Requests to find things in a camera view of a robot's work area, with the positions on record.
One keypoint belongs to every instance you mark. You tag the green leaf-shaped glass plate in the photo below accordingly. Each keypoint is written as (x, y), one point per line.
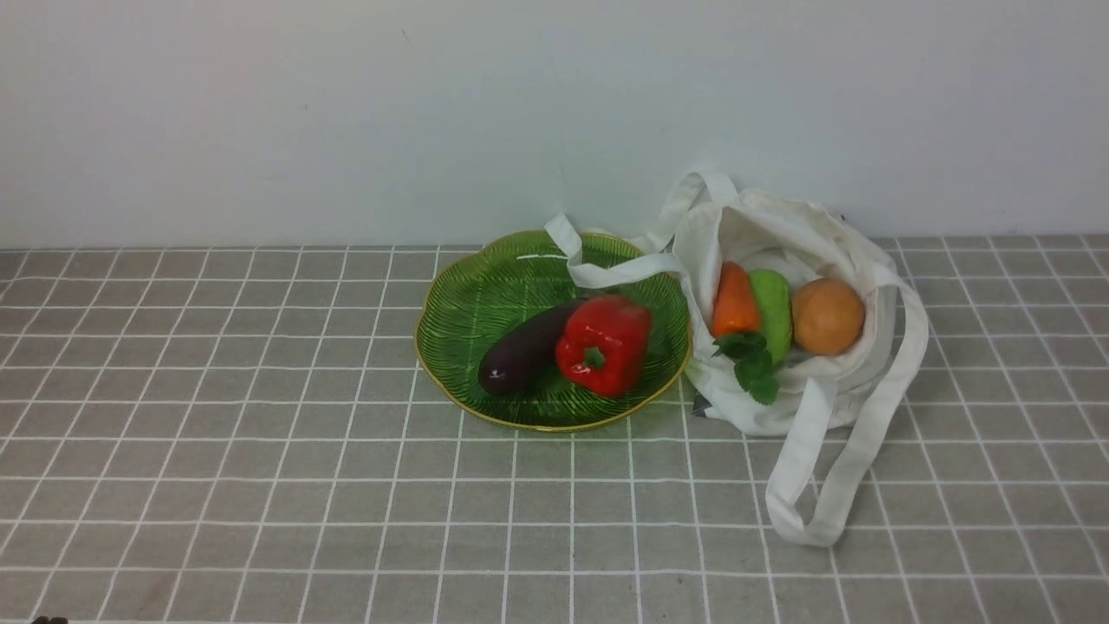
(476, 301)

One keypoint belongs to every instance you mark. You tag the green cucumber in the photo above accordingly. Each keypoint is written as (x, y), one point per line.
(772, 293)

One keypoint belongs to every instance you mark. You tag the white cloth tote bag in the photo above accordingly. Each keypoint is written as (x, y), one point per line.
(833, 411)

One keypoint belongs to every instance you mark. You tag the grey checked tablecloth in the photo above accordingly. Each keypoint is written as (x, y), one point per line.
(245, 435)

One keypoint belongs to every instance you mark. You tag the orange carrot with green leaves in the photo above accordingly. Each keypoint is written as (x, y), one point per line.
(736, 326)

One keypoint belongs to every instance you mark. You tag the red bell pepper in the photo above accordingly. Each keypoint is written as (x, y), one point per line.
(604, 345)

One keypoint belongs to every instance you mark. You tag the round brown potato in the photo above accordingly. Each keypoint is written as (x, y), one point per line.
(827, 316)

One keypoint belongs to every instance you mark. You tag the dark purple eggplant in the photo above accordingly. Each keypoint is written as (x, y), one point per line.
(518, 358)

